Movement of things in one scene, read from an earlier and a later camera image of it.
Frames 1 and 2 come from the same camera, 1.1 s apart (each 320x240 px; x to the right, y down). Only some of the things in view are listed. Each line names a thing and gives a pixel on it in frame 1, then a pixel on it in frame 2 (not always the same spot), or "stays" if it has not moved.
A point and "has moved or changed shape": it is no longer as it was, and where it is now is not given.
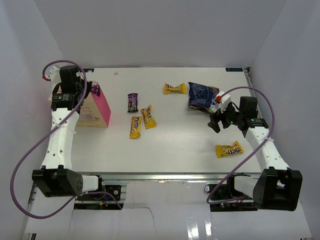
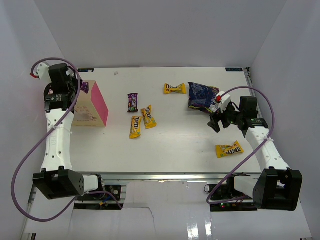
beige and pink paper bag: x=95 y=112 stays
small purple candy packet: x=95 y=89 has moved or changed shape
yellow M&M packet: x=224 y=150 stays
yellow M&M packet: x=135 y=127 stays
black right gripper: x=215 y=117 stays
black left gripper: x=88 y=88 → x=75 y=81
